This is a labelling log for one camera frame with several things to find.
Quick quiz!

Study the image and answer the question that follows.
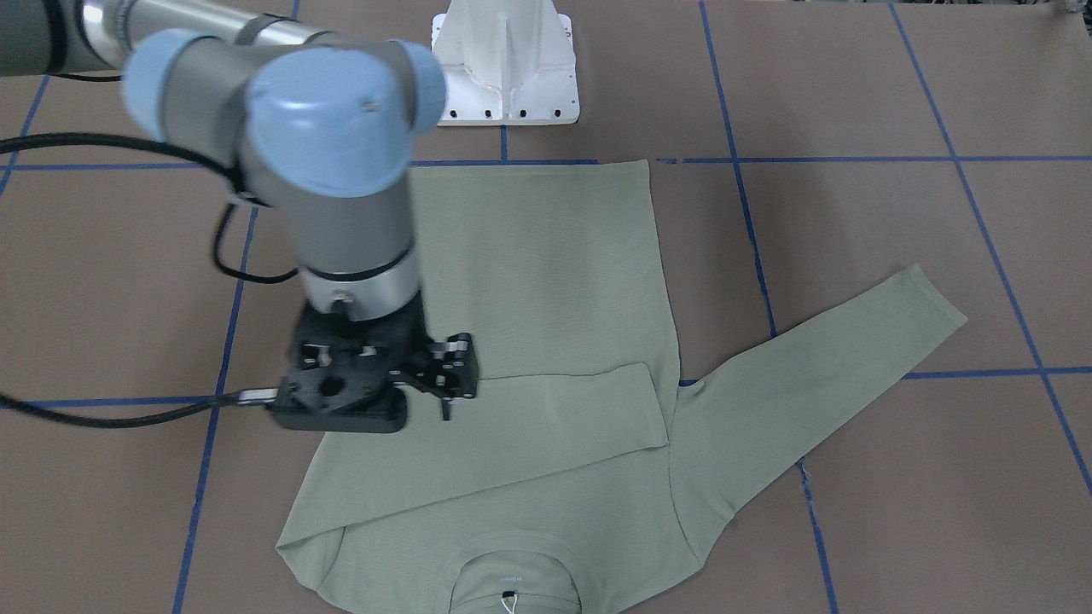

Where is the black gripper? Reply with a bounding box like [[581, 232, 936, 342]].
[[288, 294, 480, 422]]

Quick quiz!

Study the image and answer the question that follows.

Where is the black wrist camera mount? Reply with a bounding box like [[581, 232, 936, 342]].
[[265, 388, 410, 434]]

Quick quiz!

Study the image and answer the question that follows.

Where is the olive green long-sleeve shirt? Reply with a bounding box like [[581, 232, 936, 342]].
[[276, 160, 966, 613]]

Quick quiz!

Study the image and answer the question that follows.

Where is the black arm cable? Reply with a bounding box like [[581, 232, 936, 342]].
[[0, 72, 299, 429]]

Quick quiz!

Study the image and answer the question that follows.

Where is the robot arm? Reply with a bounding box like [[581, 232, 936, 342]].
[[3, 1, 479, 434]]

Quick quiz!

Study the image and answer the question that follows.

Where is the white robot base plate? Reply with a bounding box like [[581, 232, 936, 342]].
[[430, 1, 581, 127]]

